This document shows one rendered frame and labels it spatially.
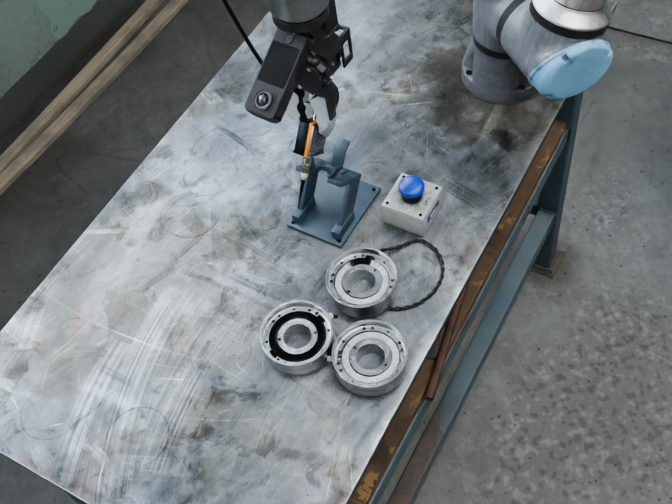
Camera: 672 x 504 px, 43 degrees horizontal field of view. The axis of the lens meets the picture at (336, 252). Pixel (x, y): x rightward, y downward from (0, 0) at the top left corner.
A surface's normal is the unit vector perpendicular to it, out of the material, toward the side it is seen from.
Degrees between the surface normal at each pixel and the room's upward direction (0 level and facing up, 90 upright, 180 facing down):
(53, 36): 90
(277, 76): 31
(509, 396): 0
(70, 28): 90
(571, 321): 0
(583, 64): 97
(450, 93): 0
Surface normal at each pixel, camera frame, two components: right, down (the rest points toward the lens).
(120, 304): -0.11, -0.57
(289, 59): -0.32, -0.10
